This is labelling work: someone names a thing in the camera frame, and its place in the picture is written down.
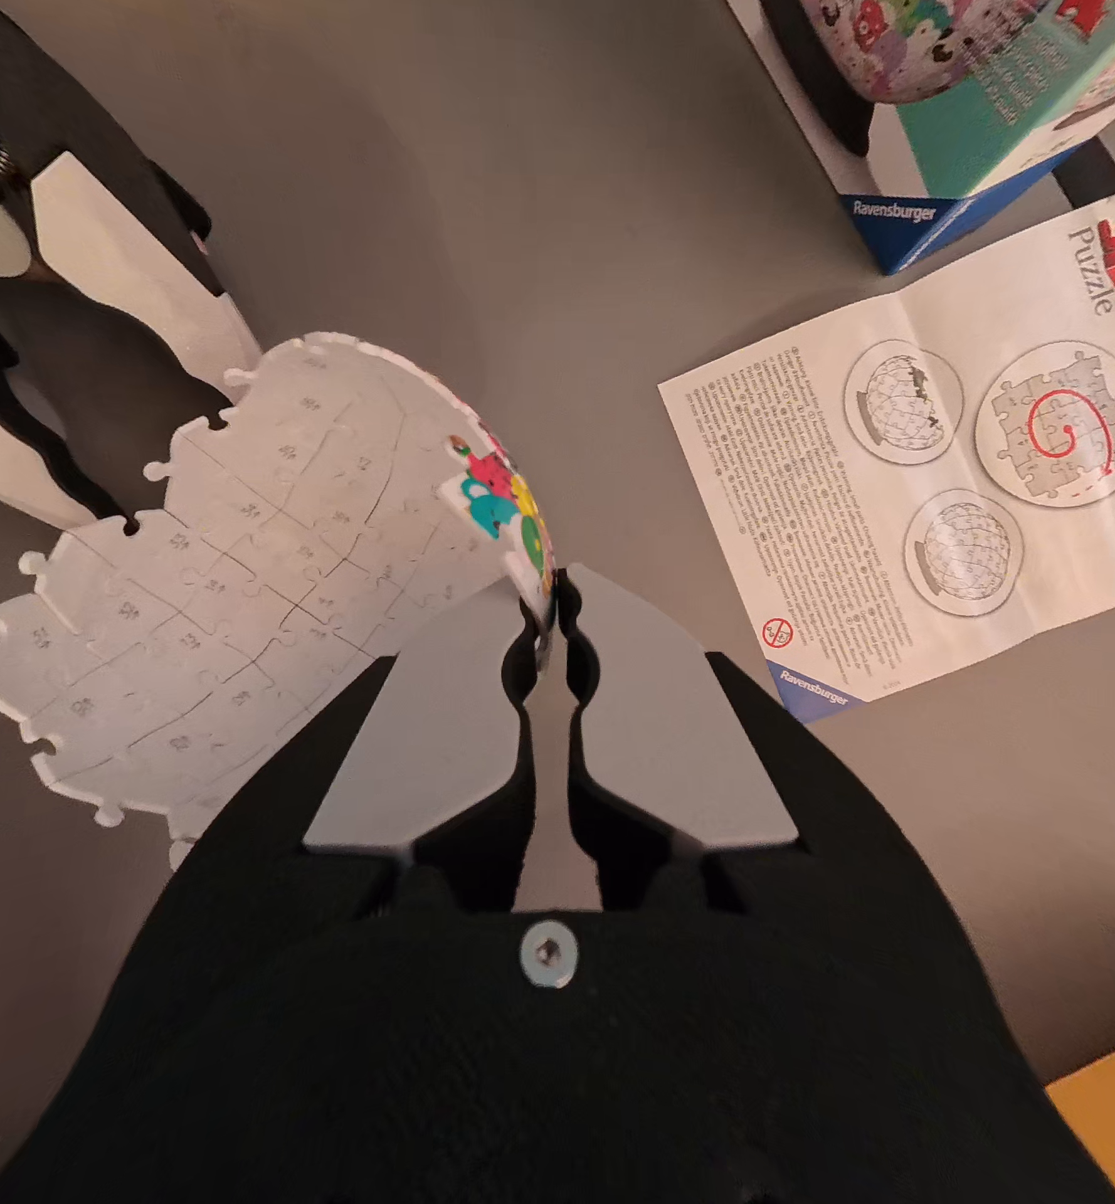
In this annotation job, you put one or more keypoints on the folded paper instruction leaflet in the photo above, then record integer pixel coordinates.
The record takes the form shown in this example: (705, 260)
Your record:
(896, 563)

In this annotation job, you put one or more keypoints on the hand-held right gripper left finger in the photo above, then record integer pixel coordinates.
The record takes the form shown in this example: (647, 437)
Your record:
(425, 753)

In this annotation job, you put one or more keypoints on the yellow plastic bin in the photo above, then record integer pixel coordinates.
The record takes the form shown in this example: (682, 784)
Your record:
(1112, 1129)

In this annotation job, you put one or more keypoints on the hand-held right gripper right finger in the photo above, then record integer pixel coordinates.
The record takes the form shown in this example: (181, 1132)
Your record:
(672, 753)

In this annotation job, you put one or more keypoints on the half-built colourful puzzle ball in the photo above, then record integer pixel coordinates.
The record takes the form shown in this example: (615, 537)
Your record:
(238, 585)

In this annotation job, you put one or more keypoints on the colourful puzzle box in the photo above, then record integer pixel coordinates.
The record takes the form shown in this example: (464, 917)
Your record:
(971, 113)

